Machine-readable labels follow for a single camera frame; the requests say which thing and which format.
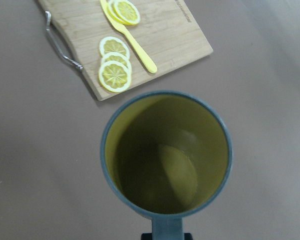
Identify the lemon slice top of pair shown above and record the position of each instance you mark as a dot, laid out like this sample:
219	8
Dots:
126	11

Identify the dark blue mug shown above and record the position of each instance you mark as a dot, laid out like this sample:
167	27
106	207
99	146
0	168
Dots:
166	155

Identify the wooden cutting board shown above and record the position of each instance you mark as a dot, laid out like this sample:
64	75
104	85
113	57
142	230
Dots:
167	32

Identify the yellow plastic knife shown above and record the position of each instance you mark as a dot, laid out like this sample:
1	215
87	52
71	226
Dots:
144	58

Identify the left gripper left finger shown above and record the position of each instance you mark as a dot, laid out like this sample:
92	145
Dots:
146	236

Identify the brown table mat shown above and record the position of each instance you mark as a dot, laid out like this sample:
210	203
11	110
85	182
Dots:
51	182

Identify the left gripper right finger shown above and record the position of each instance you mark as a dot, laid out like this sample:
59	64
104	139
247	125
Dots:
188	236

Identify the lemon slice under pair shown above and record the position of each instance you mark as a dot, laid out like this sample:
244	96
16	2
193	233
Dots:
111	11

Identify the lemon slice middle of trio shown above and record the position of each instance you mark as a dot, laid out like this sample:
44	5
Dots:
118	57

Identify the lemon slice back of trio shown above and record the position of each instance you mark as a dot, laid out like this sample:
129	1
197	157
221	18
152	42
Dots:
113	44

